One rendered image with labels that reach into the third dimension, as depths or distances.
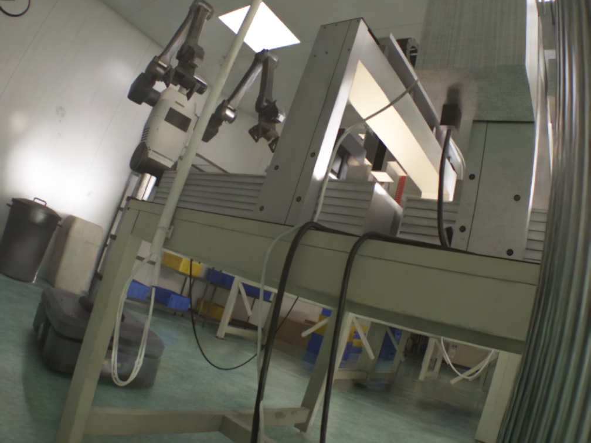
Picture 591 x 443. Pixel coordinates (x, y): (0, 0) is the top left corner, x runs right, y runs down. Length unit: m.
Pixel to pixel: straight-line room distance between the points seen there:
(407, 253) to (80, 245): 3.47
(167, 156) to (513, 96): 1.69
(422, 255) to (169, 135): 1.66
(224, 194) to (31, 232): 2.78
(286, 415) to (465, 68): 1.57
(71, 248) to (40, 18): 2.22
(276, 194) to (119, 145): 3.68
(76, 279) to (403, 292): 3.56
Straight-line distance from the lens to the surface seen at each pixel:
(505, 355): 2.99
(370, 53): 0.88
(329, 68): 0.81
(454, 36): 0.61
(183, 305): 4.45
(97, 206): 4.24
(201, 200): 0.92
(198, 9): 1.93
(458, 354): 10.63
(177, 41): 2.01
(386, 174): 1.27
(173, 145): 2.03
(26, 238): 3.52
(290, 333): 5.99
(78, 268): 3.87
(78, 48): 4.28
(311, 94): 0.79
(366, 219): 0.64
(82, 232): 3.80
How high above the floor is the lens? 0.63
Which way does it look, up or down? 12 degrees up
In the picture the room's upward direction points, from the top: 18 degrees clockwise
